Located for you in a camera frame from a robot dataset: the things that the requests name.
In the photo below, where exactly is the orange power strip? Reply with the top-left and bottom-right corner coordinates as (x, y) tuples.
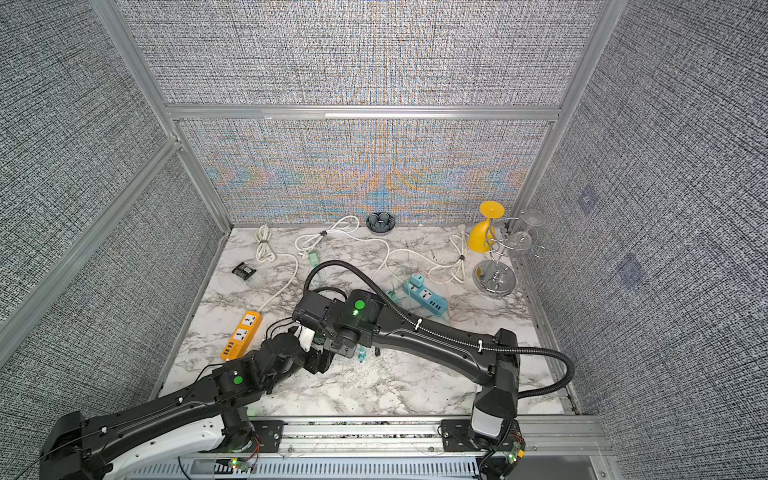
(220, 311), (262, 362)

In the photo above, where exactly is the green usb wall adapter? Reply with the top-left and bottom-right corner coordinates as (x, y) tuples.
(308, 251), (320, 268)

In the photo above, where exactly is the teal power strip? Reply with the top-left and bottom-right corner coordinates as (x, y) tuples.
(403, 278), (448, 316)

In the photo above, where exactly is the teal usb wall adapter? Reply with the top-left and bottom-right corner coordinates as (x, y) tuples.
(408, 274), (424, 290)

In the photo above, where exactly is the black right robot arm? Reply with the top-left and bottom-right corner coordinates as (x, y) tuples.
(293, 260), (575, 442)

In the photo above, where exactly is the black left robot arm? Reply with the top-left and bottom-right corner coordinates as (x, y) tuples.
(39, 333), (334, 479)

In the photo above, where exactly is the small black packet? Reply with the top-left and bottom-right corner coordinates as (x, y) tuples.
(231, 262), (257, 281)

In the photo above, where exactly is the black grinder blade lid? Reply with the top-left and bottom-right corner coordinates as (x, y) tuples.
(366, 212), (396, 235)

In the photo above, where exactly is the yellow plastic goblet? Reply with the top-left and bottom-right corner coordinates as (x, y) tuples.
(467, 201), (505, 253)

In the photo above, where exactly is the clear wine glass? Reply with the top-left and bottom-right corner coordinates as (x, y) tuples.
(508, 231), (533, 255)

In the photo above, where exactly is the white power cord middle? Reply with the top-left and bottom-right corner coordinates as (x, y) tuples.
(293, 215), (391, 259)

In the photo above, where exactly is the white power cord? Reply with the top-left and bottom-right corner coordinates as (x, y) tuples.
(383, 224), (472, 284)
(293, 215), (391, 259)
(254, 224), (300, 313)

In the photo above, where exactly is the white power cord left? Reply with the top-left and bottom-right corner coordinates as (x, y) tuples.
(254, 224), (300, 313)

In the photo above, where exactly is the white power cord right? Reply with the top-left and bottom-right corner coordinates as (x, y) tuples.
(383, 224), (472, 284)

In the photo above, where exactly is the chrome wire glass rack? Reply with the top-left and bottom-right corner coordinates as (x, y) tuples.
(473, 209), (547, 297)

